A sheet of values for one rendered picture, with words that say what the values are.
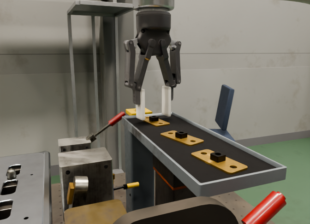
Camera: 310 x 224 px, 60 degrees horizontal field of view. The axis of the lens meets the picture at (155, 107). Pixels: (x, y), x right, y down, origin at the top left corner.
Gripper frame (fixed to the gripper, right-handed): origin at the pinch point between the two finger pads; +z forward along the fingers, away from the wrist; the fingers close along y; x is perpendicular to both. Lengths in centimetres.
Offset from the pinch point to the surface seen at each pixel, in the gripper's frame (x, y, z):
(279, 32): -183, -306, -35
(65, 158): -0.6, 20.3, 9.0
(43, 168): -23.6, 21.9, 20.0
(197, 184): 29.4, 11.4, 3.5
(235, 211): -13, -45, 50
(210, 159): 24.2, 4.6, 3.7
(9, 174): -21.4, 30.2, 18.7
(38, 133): -237, -3, 72
